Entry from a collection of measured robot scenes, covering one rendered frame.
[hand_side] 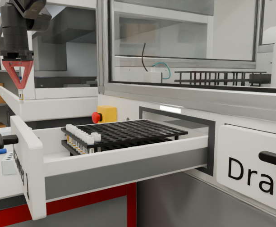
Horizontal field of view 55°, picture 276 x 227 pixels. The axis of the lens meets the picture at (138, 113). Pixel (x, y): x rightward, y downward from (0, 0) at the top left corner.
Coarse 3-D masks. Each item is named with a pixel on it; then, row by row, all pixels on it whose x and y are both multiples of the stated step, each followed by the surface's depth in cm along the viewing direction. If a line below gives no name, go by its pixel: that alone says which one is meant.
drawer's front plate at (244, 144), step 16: (224, 128) 47; (240, 128) 45; (224, 144) 47; (240, 144) 44; (256, 144) 41; (272, 144) 39; (224, 160) 47; (240, 160) 44; (256, 160) 42; (224, 176) 48; (256, 176) 42; (272, 176) 39; (240, 192) 45; (256, 192) 42
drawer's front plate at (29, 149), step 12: (12, 120) 54; (12, 132) 56; (24, 132) 41; (12, 144) 59; (24, 144) 38; (36, 144) 35; (24, 156) 39; (36, 156) 35; (24, 168) 41; (36, 168) 35; (24, 180) 42; (36, 180) 35; (24, 192) 43; (36, 192) 35; (36, 204) 36; (36, 216) 36
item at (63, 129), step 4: (64, 128) 58; (64, 132) 57; (68, 132) 54; (72, 136) 52; (76, 136) 51; (76, 140) 50; (80, 140) 48; (84, 144) 45; (96, 144) 45; (88, 148) 45
